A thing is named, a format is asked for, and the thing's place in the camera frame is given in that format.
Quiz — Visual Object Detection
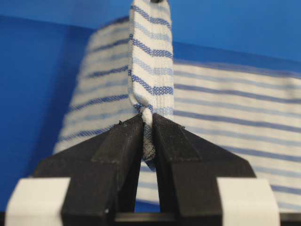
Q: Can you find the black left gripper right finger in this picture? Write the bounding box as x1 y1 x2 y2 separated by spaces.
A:
153 113 256 226

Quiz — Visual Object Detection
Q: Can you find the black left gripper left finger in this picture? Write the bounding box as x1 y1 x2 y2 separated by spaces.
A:
33 115 143 226

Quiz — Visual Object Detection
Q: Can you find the blue white striped towel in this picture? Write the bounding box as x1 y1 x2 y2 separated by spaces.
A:
54 0 301 212

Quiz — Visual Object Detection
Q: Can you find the blue table mat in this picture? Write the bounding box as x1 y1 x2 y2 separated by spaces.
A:
0 0 301 210

